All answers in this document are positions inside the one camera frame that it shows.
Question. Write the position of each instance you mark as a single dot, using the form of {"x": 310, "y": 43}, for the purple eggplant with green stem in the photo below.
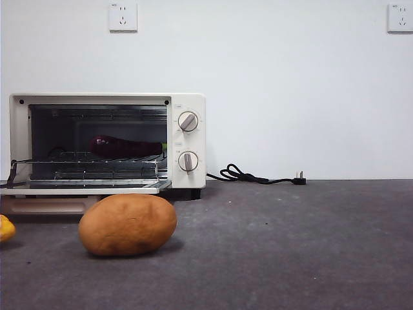
{"x": 126, "y": 147}

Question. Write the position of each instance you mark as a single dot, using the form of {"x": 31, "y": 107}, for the round timer oven knob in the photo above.
{"x": 188, "y": 161}

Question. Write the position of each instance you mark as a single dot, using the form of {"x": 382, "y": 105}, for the white Toshiba toaster oven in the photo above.
{"x": 190, "y": 142}

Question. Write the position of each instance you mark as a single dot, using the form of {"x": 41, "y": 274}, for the round temperature oven knob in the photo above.
{"x": 188, "y": 121}

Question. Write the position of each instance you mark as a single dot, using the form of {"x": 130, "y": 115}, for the brown potato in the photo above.
{"x": 127, "y": 226}

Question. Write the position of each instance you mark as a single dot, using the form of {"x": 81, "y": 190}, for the yellow bell pepper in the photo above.
{"x": 6, "y": 230}

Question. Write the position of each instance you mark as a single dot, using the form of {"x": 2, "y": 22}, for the white wall socket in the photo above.
{"x": 401, "y": 18}
{"x": 123, "y": 17}

